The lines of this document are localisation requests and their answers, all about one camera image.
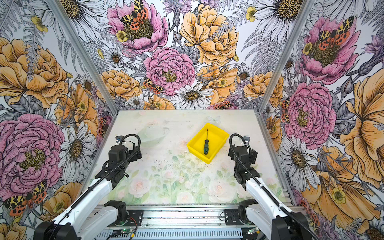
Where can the green black handled screwdriver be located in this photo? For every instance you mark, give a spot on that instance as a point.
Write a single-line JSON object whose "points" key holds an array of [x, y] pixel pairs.
{"points": [[206, 145]]}

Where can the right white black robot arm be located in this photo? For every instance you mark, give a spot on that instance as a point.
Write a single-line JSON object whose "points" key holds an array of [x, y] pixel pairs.
{"points": [[275, 220]]}

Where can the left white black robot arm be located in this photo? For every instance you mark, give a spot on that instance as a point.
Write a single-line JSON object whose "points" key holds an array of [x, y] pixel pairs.
{"points": [[75, 223]]}

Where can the aluminium front frame rail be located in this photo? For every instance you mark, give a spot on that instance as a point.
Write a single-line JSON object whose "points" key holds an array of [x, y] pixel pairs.
{"points": [[194, 216]]}

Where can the right green circuit board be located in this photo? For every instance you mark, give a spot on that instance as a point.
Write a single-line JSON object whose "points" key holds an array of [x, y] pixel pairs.
{"points": [[252, 231]]}

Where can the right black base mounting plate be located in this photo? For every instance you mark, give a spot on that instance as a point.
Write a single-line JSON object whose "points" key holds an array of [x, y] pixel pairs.
{"points": [[232, 218]]}

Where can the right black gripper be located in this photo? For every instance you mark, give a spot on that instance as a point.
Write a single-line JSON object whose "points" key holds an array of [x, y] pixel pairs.
{"points": [[252, 157]]}

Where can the left green circuit board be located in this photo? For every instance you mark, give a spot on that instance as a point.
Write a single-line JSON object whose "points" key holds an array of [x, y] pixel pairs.
{"points": [[127, 231]]}

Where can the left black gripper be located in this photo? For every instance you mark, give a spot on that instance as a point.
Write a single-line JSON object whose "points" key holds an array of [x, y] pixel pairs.
{"points": [[139, 155]]}

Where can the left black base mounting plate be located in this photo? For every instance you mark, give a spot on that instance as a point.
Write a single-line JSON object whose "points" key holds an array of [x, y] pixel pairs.
{"points": [[134, 219]]}

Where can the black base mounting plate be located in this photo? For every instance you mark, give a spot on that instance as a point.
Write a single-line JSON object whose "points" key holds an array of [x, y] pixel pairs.
{"points": [[232, 218], [134, 219]]}

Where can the green circuit board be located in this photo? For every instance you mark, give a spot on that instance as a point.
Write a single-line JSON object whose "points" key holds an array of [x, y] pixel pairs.
{"points": [[252, 231], [127, 231]]}

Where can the white ventilated cable duct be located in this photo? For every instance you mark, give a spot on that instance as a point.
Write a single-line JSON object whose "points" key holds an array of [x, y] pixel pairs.
{"points": [[174, 234]]}

